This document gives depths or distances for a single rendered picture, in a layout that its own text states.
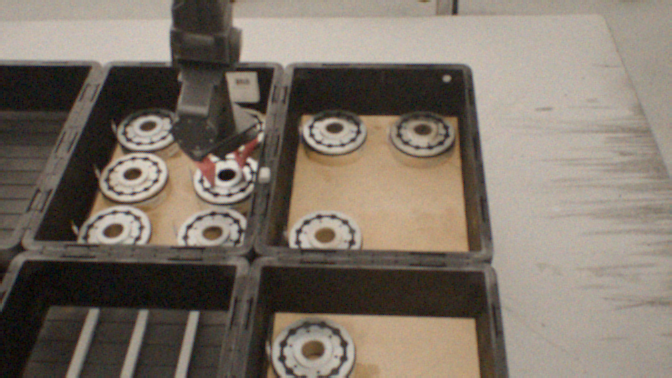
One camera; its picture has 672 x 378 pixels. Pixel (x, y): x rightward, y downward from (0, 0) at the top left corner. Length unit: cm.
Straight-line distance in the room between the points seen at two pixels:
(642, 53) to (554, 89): 144
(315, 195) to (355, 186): 6
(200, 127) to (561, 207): 67
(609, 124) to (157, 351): 94
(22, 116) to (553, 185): 94
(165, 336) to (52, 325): 15
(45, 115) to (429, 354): 79
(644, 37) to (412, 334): 226
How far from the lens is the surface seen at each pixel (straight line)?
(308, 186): 111
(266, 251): 90
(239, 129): 102
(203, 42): 90
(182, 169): 117
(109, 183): 114
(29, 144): 130
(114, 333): 100
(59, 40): 178
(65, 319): 104
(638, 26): 311
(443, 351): 94
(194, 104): 88
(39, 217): 103
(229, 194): 108
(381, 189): 110
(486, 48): 162
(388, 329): 95
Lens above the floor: 163
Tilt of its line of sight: 46 degrees down
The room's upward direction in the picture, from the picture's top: 3 degrees counter-clockwise
